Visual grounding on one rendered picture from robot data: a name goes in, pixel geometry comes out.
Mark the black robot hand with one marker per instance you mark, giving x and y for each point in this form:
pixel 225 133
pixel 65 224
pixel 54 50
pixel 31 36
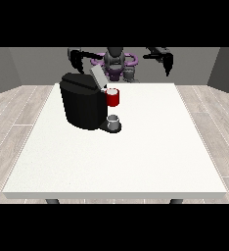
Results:
pixel 77 62
pixel 168 63

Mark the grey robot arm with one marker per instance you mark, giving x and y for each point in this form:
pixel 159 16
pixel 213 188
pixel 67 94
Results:
pixel 159 50
pixel 69 53

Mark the pale grey machine lid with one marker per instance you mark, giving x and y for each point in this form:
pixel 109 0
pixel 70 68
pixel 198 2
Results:
pixel 98 75

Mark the small grey coffee pod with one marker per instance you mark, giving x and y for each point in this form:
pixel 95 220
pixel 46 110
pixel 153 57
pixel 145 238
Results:
pixel 128 74

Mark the black coffee machine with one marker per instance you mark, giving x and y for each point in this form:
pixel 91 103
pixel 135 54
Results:
pixel 82 104

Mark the red pod holder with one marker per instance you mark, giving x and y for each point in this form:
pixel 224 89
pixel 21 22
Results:
pixel 113 98

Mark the grey robot trunk purple rings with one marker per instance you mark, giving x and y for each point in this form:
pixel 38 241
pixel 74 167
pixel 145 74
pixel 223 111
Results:
pixel 114 62

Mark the small grey cup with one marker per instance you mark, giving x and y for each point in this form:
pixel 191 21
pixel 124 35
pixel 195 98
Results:
pixel 113 123

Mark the dark table leg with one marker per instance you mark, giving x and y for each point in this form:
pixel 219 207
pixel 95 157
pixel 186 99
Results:
pixel 52 201
pixel 176 201

